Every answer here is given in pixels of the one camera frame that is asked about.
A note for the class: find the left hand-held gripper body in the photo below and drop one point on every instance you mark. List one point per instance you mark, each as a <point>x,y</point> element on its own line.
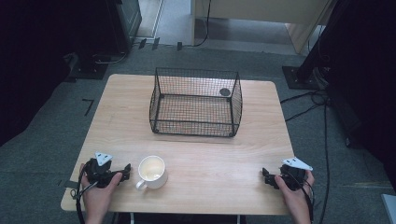
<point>99,172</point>

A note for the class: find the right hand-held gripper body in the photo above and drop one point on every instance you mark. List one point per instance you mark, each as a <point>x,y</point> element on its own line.
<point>294,174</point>

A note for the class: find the white cup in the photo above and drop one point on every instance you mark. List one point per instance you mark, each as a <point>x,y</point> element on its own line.
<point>152,173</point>

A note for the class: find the person's left hand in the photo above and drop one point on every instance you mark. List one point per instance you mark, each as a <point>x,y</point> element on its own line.
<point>99,197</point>

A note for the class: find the person's right hand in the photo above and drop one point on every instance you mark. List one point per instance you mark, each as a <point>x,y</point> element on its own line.
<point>294,199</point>

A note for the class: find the round black basket tag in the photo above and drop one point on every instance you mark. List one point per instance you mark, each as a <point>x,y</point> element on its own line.
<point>224,91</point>

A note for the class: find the white flat object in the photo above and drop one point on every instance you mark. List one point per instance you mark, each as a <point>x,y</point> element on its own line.
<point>390,208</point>

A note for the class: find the dark curtain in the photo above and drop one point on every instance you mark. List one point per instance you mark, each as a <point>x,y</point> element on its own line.
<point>34,62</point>
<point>364,77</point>

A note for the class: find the black tape strip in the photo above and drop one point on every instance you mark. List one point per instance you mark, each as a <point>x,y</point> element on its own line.
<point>155,43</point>
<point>179,46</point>

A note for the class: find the dark equipment cabinet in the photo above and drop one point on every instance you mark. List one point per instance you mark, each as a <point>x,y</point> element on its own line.
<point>126,21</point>

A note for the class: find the beige wooden cabinet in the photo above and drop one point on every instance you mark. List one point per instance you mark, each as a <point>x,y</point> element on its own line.
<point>264,12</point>

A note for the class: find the black stand base plate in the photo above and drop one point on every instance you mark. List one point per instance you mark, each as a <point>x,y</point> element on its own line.
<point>299,77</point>
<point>88,70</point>

